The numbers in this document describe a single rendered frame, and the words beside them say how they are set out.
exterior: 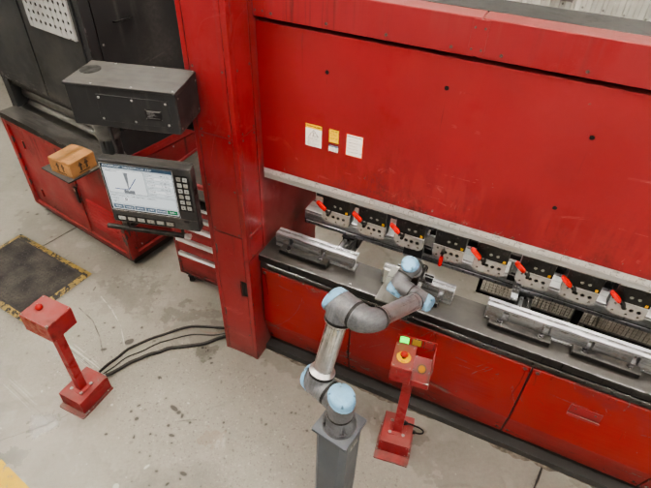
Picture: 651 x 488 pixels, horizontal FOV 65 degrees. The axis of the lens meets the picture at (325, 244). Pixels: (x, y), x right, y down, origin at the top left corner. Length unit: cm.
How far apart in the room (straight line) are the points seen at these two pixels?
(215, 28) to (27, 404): 256
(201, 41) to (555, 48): 137
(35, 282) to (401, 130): 317
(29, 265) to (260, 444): 245
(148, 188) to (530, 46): 171
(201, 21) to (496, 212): 148
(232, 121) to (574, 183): 147
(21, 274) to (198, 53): 277
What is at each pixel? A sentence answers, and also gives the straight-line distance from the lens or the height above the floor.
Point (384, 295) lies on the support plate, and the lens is 257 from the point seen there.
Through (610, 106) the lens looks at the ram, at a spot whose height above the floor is 208.
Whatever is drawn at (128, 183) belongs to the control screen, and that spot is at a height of 148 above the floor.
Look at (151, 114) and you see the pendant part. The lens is 233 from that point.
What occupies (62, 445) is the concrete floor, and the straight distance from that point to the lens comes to 351.
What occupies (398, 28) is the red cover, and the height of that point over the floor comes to 221.
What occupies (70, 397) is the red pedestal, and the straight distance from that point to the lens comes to 353.
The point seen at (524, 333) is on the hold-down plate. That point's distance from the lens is 273.
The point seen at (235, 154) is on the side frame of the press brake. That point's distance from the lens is 249.
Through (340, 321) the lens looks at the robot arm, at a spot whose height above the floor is 132.
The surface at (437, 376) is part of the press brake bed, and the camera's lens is 304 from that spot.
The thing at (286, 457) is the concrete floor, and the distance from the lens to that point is 318.
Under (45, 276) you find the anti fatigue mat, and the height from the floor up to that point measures 1.
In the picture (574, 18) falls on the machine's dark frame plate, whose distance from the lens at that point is 216.
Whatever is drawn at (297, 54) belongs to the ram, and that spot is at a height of 203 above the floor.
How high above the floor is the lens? 284
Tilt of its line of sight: 40 degrees down
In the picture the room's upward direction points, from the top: 2 degrees clockwise
